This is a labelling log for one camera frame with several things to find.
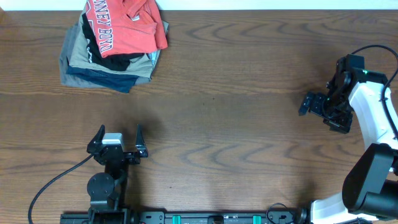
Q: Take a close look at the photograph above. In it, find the grey folded garment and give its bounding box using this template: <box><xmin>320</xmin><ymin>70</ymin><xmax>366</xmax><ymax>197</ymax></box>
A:
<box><xmin>59</xmin><ymin>22</ymin><xmax>155</xmax><ymax>88</ymax></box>

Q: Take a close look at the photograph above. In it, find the coral red t-shirt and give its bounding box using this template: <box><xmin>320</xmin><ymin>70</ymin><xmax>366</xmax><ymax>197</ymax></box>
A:
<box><xmin>85</xmin><ymin>0</ymin><xmax>168</xmax><ymax>58</ymax></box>

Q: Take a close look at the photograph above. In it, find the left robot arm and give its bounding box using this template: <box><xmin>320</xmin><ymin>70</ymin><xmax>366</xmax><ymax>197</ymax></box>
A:
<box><xmin>86</xmin><ymin>125</ymin><xmax>149</xmax><ymax>224</ymax></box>

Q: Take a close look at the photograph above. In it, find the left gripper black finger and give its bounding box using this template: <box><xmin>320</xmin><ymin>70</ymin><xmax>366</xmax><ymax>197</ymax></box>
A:
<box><xmin>86</xmin><ymin>124</ymin><xmax>105</xmax><ymax>152</ymax></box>
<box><xmin>136</xmin><ymin>124</ymin><xmax>148</xmax><ymax>157</ymax></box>

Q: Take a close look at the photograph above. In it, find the black folded shirt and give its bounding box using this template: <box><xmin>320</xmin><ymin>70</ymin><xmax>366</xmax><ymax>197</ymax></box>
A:
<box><xmin>81</xmin><ymin>13</ymin><xmax>144</xmax><ymax>72</ymax></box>

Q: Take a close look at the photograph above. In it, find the dark blue folded garment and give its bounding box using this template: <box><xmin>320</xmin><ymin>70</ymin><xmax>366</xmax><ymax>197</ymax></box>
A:
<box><xmin>67</xmin><ymin>66</ymin><xmax>139</xmax><ymax>93</ymax></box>

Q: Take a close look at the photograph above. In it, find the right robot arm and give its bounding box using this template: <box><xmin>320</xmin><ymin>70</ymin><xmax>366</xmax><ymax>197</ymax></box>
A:
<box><xmin>298</xmin><ymin>54</ymin><xmax>397</xmax><ymax>223</ymax></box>

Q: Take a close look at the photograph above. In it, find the light blue folded garment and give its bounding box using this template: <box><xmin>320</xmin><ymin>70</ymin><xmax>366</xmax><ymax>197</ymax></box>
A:
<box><xmin>147</xmin><ymin>50</ymin><xmax>160</xmax><ymax>66</ymax></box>

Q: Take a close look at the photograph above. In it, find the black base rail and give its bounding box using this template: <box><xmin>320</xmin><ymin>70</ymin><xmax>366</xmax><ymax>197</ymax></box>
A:
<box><xmin>60</xmin><ymin>210</ymin><xmax>309</xmax><ymax>224</ymax></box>

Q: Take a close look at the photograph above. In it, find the khaki folded garment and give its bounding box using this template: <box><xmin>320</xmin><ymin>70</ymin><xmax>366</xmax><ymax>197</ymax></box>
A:
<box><xmin>69</xmin><ymin>0</ymin><xmax>168</xmax><ymax>78</ymax></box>

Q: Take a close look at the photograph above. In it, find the black looped cable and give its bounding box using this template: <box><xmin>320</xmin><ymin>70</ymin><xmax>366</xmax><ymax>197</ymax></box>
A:
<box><xmin>266</xmin><ymin>202</ymin><xmax>296</xmax><ymax>224</ymax></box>

